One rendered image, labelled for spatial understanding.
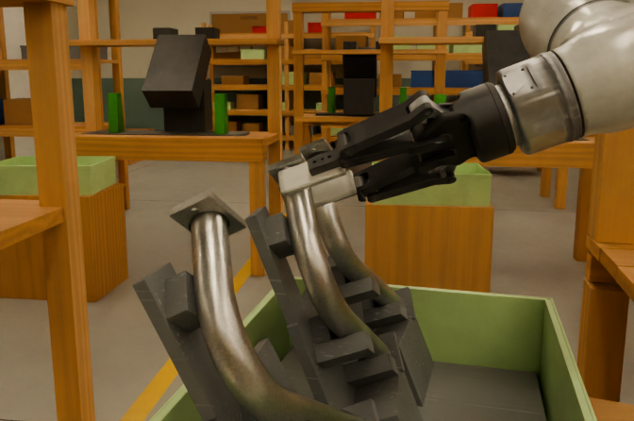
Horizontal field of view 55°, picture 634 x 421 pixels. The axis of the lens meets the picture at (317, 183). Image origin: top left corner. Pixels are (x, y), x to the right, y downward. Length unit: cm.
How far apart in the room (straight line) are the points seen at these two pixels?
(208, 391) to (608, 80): 43
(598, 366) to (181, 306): 141
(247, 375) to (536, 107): 35
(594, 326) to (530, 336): 74
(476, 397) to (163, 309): 54
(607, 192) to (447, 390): 84
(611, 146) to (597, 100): 101
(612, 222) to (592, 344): 32
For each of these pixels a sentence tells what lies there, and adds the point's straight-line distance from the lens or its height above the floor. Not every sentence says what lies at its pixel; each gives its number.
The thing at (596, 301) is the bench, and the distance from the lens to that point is 169.
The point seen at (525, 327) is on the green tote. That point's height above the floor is 91.
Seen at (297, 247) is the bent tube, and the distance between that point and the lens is 60.
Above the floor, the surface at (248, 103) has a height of 81.
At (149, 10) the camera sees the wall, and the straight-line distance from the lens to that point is 1209.
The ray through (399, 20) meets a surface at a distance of 802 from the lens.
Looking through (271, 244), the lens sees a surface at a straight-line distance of 60.
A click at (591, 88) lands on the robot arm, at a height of 127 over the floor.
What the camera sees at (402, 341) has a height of 93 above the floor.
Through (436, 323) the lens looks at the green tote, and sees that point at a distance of 97.
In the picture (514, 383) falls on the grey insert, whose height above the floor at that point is 85.
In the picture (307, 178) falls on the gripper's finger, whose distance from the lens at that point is 62.
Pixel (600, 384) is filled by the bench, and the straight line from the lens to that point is 178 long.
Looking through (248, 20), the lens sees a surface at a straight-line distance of 1147.
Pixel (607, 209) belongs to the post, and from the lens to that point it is 163.
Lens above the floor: 128
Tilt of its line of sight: 10 degrees down
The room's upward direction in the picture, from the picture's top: straight up
